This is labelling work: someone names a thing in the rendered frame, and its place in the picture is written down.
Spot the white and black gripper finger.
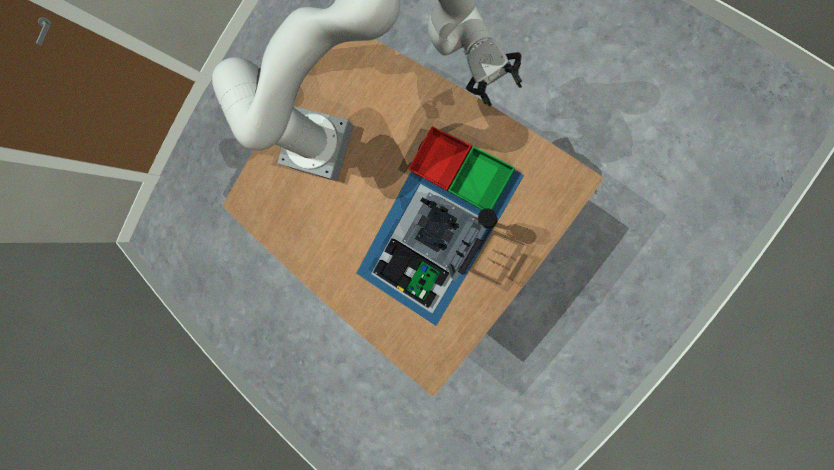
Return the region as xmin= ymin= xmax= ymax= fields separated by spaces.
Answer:
xmin=503 ymin=52 xmax=522 ymax=88
xmin=466 ymin=77 xmax=492 ymax=106

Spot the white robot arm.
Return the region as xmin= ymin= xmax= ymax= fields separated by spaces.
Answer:
xmin=212 ymin=0 xmax=493 ymax=169

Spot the green bin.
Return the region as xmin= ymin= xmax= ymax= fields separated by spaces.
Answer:
xmin=448 ymin=146 xmax=515 ymax=210

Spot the red open-top bin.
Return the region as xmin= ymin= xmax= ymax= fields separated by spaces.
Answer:
xmin=409 ymin=126 xmax=472 ymax=192

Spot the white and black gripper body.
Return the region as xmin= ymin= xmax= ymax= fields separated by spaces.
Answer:
xmin=467 ymin=38 xmax=510 ymax=87

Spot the green circuit board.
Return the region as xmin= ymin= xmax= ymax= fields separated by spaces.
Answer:
xmin=406 ymin=261 xmax=440 ymax=301

